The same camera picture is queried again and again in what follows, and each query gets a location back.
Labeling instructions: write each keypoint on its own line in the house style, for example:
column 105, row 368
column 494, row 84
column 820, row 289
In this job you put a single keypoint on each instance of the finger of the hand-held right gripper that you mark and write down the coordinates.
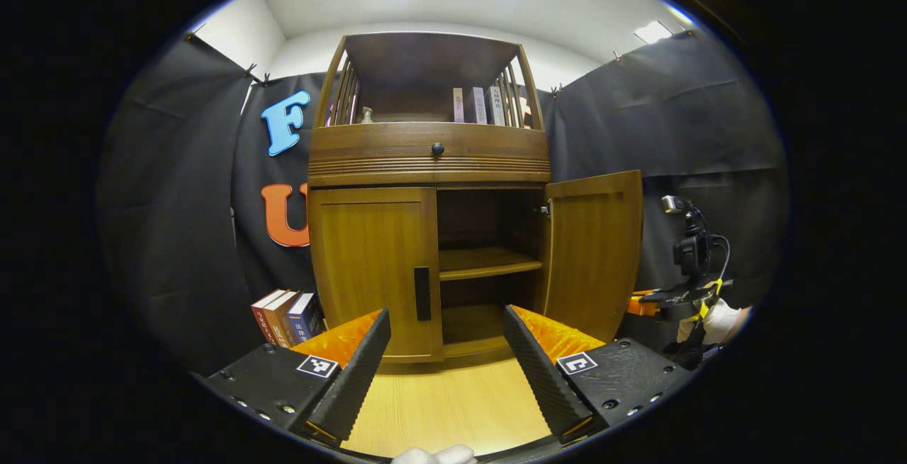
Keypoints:
column 641, row 304

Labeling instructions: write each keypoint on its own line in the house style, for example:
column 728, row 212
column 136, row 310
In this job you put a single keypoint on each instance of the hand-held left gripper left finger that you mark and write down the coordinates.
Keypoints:
column 351, row 379

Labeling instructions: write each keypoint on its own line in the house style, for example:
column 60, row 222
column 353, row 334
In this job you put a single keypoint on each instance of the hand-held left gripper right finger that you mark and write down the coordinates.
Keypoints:
column 538, row 372

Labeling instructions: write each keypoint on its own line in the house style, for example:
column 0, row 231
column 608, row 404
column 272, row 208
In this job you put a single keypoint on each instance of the wooden shoe cabinet door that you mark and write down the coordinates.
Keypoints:
column 368, row 266
column 595, row 251

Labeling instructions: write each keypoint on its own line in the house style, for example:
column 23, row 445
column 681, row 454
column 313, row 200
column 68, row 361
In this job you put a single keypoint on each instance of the wooden double-door shoe cabinet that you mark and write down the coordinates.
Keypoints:
column 425, row 60

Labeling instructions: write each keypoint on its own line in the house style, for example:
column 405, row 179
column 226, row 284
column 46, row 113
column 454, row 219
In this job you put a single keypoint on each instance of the wooden inner cabinet shelf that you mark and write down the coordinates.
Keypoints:
column 489, row 262

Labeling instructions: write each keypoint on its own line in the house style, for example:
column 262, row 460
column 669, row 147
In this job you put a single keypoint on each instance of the metal door hinge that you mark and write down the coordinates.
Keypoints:
column 545, row 209

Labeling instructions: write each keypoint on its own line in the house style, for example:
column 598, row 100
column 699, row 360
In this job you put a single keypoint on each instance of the wooden cabinet drawer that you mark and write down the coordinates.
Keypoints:
column 382, row 149

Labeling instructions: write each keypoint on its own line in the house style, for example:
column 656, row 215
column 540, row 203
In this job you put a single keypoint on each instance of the blue book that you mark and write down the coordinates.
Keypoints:
column 305, row 319

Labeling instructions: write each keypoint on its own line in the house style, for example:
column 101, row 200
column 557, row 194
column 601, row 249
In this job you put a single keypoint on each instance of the brown book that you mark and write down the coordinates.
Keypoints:
column 280, row 319

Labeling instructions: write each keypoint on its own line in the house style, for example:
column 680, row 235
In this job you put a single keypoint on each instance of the red book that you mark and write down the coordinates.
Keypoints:
column 266, row 312

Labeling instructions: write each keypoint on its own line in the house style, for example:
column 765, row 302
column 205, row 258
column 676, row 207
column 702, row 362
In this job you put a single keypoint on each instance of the black backdrop cloth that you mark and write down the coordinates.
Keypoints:
column 673, row 124

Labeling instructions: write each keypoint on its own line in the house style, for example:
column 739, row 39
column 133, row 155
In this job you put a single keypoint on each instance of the small ceiling light panel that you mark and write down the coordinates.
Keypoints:
column 652, row 32

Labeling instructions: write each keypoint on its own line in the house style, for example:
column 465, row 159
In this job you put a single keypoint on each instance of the grey book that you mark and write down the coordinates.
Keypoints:
column 479, row 106

